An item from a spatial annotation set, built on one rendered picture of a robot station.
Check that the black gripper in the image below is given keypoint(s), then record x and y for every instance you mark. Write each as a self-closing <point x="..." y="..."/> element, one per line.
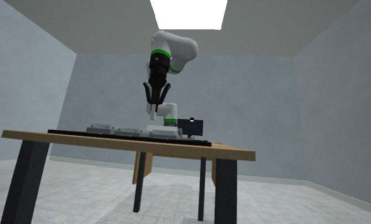
<point x="157" y="81"/>

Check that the white button panel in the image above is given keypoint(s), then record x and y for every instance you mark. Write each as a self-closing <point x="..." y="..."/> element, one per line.
<point x="151" y="127"/>

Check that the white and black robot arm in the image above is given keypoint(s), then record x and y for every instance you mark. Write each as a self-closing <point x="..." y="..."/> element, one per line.
<point x="163" y="46"/>

